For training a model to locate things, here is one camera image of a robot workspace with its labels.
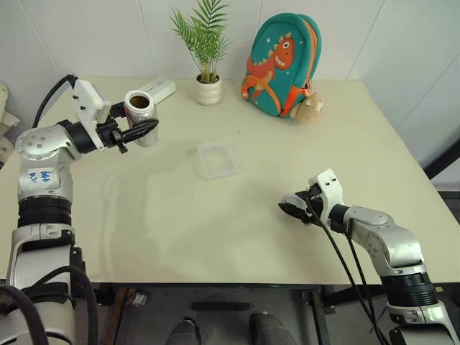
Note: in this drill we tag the grey object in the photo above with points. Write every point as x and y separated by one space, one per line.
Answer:
292 201

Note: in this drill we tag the beige plush toy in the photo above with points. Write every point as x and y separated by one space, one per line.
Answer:
308 110

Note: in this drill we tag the white rectangular box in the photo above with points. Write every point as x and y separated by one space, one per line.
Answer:
161 88

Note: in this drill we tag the small clear caster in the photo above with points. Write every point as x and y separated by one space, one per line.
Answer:
139 300

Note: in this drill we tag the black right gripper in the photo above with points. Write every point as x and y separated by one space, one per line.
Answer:
315 205

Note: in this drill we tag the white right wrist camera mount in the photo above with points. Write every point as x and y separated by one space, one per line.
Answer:
328 190

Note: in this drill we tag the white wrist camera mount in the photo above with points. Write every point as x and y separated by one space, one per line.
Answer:
328 190
86 104

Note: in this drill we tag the clear plastic square lid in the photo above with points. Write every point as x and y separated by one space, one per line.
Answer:
220 160

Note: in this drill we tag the green plant in white pot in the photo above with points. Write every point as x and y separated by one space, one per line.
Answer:
208 91

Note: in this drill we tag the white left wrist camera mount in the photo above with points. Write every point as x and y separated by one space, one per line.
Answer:
86 104

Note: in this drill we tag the silver metal can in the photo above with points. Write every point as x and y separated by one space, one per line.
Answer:
141 112

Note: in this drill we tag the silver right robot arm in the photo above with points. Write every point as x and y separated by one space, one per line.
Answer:
381 237

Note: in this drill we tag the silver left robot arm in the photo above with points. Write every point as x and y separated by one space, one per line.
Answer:
39 172

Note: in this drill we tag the beige crumpled cloth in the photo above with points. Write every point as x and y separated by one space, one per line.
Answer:
5 136

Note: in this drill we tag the teal dinosaur backpack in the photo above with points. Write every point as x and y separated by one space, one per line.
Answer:
276 64

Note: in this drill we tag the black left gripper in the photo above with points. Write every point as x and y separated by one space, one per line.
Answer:
109 133

